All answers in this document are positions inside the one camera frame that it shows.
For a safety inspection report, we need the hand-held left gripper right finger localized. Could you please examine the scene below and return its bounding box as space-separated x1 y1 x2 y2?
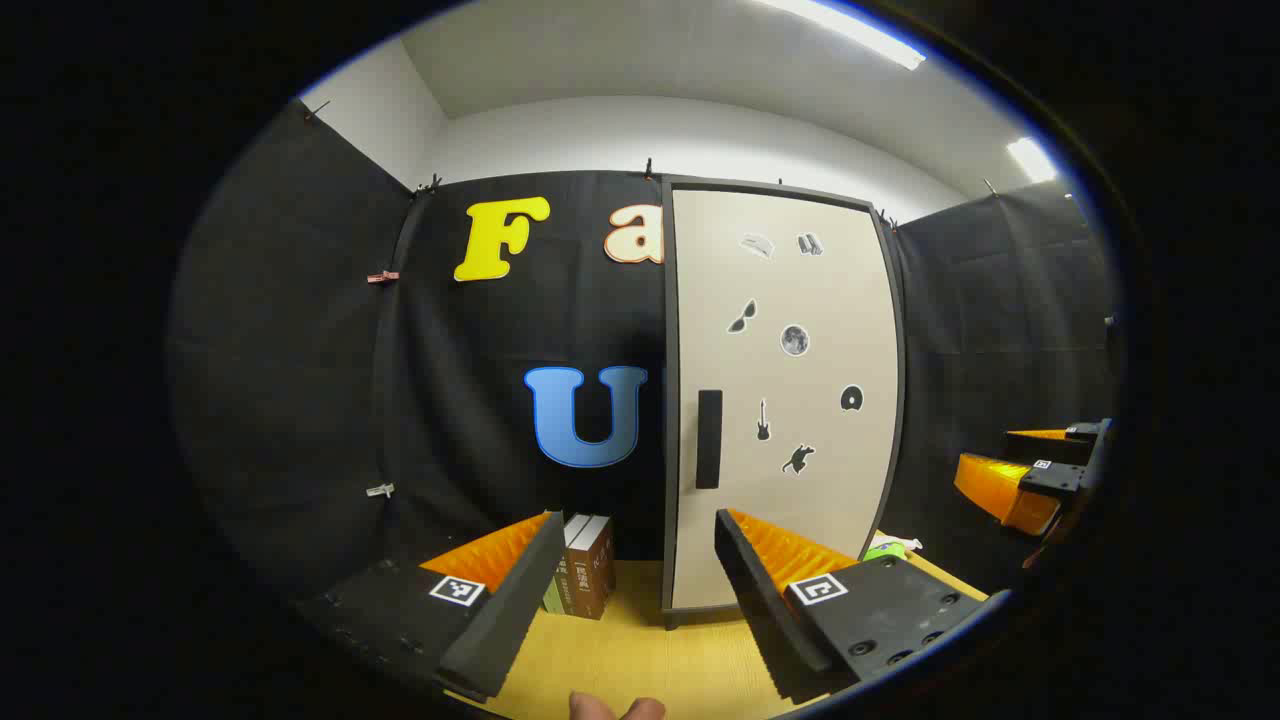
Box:
713 508 1001 706

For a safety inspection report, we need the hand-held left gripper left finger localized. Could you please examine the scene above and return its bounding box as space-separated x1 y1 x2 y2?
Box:
300 510 566 703

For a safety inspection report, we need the beige cabinet door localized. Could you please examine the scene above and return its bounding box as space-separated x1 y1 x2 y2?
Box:
670 187 904 613

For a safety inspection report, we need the brown book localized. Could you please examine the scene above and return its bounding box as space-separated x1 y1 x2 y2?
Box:
553 514 593 619
570 516 617 621

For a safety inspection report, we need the black backdrop cloth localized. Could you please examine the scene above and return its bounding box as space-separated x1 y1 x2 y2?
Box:
168 100 1119 641

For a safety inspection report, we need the small ceiling light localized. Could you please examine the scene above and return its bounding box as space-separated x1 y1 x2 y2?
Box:
1005 136 1059 184

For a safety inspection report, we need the long ceiling light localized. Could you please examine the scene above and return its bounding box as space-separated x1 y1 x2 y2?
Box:
750 0 928 71

